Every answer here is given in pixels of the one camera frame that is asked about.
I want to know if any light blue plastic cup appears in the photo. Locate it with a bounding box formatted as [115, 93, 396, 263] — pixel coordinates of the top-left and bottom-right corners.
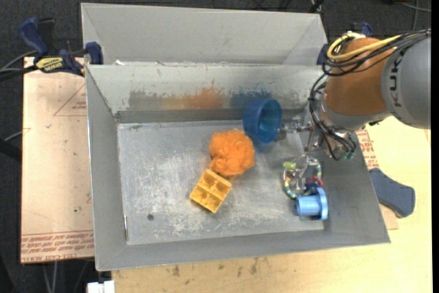
[294, 186, 330, 221]

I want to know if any dark blue plastic cup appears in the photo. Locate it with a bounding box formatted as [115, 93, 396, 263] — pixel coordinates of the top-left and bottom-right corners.
[242, 98, 283, 145]

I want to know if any yellow waffle toy block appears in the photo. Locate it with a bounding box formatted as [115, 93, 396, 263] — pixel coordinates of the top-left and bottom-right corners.
[189, 168, 233, 214]

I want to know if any brown cardboard board, red print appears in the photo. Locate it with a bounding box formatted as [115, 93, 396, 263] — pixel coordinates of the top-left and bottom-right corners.
[20, 56, 401, 264]

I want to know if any grey metal bin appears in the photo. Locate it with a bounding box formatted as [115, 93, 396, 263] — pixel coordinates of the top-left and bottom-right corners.
[80, 2, 391, 272]

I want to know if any orange fluffy ball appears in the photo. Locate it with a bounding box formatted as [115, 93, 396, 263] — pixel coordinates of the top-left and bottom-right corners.
[208, 128, 257, 180]

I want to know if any multicoloured ring toy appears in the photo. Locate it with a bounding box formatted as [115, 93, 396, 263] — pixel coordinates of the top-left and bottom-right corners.
[282, 160, 324, 200]

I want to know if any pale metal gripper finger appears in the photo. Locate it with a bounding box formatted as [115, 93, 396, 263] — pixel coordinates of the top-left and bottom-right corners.
[296, 145, 313, 194]
[277, 122, 311, 142]

